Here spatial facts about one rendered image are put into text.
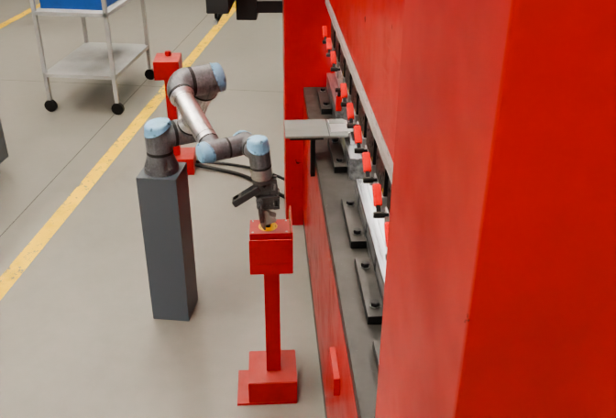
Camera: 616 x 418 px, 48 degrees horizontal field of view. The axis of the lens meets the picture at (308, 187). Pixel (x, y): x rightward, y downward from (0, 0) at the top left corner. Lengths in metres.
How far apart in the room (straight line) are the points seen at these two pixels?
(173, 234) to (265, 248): 0.76
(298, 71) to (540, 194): 3.41
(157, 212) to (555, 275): 2.82
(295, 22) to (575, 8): 3.36
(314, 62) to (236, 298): 1.30
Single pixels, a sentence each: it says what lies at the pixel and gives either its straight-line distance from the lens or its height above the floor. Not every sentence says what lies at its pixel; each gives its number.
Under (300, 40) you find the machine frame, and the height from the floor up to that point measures 1.13.
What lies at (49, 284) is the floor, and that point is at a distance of 3.91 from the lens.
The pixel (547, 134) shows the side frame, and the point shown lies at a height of 2.02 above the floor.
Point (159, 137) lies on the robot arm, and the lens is 3.03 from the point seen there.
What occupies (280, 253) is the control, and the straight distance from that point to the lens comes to 2.56.
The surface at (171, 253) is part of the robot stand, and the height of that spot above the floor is 0.39.
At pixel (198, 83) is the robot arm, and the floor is 1.27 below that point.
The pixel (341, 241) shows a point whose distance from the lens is 2.40.
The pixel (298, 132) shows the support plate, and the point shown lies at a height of 1.00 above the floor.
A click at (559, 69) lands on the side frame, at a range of 0.36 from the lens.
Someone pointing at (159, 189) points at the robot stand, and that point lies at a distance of 3.10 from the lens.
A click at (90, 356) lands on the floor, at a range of 3.39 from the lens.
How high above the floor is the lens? 2.17
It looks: 28 degrees down
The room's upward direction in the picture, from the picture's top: straight up
